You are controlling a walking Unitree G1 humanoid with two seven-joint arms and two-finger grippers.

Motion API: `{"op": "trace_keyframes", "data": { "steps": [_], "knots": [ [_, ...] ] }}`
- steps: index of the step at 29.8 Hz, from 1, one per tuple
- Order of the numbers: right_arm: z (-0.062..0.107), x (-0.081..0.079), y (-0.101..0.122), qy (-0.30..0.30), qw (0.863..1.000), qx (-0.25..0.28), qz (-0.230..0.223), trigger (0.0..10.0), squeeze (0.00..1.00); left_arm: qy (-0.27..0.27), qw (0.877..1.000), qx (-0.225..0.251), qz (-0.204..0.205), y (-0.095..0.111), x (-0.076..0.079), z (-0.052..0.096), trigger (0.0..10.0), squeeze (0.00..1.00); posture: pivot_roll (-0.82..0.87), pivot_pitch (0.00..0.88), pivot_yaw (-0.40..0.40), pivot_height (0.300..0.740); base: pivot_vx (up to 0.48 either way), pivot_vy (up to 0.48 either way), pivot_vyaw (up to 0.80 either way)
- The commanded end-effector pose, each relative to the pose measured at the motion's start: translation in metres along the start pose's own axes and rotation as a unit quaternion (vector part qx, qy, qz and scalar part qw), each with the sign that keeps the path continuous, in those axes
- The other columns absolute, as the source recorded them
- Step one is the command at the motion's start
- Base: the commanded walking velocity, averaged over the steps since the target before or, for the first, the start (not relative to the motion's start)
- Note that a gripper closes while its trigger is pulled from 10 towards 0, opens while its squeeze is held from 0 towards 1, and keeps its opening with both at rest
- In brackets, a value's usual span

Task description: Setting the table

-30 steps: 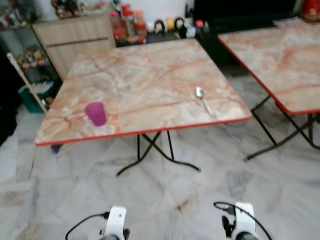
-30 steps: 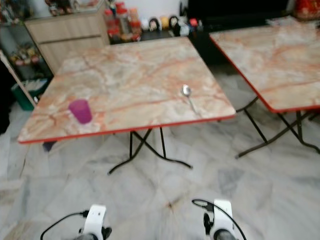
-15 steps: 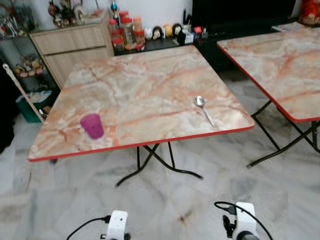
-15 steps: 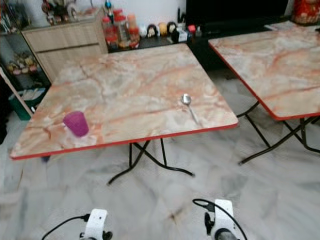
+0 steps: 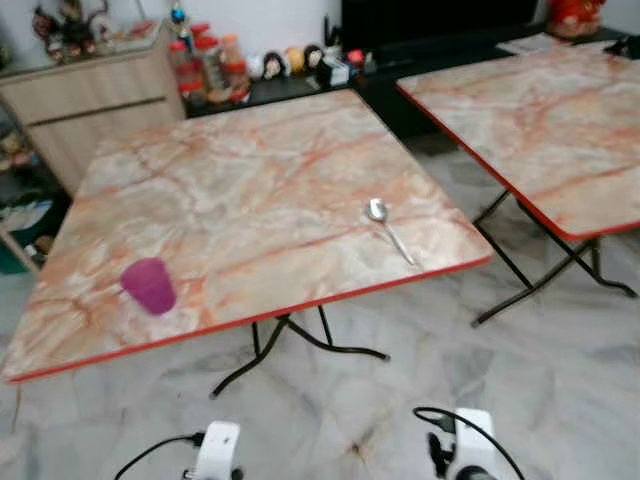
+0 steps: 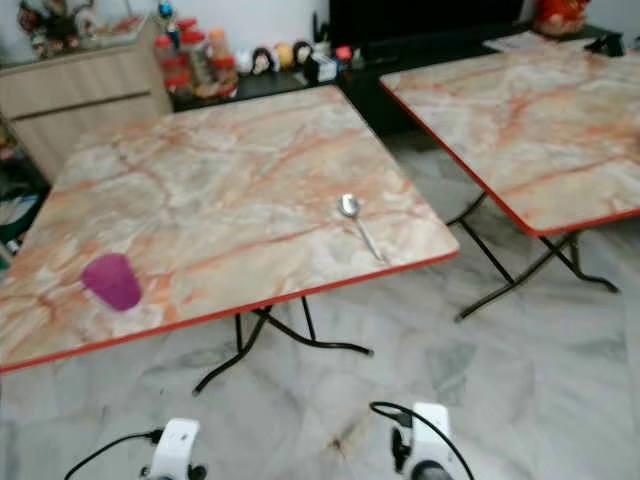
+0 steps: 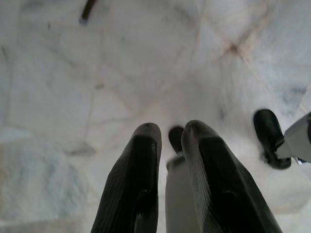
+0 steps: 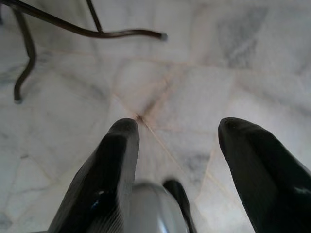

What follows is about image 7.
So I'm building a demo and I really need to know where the black right robot foot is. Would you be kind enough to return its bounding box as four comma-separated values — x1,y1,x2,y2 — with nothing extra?
253,109,292,170

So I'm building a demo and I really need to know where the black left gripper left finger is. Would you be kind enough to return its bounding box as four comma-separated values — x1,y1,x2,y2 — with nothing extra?
90,122,163,233

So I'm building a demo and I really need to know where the grey right robot leg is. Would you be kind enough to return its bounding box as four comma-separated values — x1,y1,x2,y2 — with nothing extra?
276,111,311,165

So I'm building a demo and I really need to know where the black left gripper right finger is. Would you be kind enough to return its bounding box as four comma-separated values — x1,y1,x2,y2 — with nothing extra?
181,119,284,233

